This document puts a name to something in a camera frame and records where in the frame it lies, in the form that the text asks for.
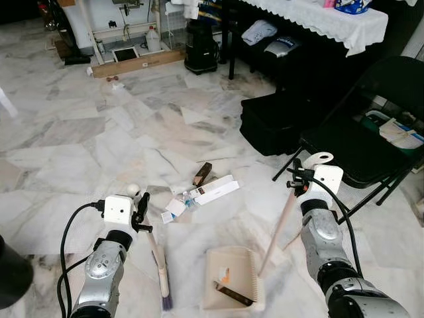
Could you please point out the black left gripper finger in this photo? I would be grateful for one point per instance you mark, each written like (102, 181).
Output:
(142, 208)

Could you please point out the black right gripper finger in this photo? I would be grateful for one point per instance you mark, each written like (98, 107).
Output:
(298, 169)

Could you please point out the wooden broom purple bristles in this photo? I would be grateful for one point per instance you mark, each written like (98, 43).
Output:
(163, 278)

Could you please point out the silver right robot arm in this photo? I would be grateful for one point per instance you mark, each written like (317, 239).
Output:
(324, 232)

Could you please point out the small white paper card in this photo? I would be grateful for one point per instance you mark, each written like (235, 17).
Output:
(173, 211)

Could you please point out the crumpled clear plastic wrapper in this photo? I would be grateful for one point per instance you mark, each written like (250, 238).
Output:
(189, 199)

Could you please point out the black fabric storage box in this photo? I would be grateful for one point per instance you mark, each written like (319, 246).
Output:
(278, 122)

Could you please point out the black folding chair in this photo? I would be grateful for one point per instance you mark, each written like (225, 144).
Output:
(351, 146)

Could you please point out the small dark brown box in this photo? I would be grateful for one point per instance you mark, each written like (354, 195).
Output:
(202, 174)

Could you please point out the long white carton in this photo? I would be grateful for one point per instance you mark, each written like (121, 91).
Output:
(215, 191)

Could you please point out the cream printed paper bag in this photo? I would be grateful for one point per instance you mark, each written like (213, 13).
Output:
(401, 134)

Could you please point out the dark brown flat stick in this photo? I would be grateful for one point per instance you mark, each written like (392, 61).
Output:
(233, 293)

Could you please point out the grey blue bag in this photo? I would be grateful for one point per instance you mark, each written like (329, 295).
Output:
(283, 48)

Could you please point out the small brown wooden piece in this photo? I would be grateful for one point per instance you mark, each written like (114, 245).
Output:
(115, 77)

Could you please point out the black plastic bucket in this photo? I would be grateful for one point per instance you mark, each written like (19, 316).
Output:
(13, 275)

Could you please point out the white printed bag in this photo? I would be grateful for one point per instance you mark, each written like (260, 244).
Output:
(260, 32)

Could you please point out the long brown cardboard box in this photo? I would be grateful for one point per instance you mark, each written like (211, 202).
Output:
(139, 63)

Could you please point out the white lace tablecloth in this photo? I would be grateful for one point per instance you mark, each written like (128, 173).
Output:
(318, 23)

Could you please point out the black boxy appliance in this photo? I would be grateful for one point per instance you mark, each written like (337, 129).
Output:
(201, 50)

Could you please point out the white framed dark tablet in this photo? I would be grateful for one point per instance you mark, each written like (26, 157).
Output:
(126, 53)

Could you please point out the white plastic jug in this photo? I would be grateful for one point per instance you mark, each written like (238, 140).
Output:
(152, 41)

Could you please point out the blue white patterned bowl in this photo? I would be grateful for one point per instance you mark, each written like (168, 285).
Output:
(352, 6)

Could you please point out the white hanging cloth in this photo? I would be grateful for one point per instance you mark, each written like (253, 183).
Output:
(185, 8)

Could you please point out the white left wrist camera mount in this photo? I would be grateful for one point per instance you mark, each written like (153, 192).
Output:
(118, 211)

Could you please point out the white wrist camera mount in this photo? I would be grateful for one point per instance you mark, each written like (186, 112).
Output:
(118, 211)
(328, 180)

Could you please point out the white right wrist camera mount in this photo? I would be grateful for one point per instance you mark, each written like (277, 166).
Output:
(328, 180)

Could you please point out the white metal frame stand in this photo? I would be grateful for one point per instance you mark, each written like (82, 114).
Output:
(126, 30)

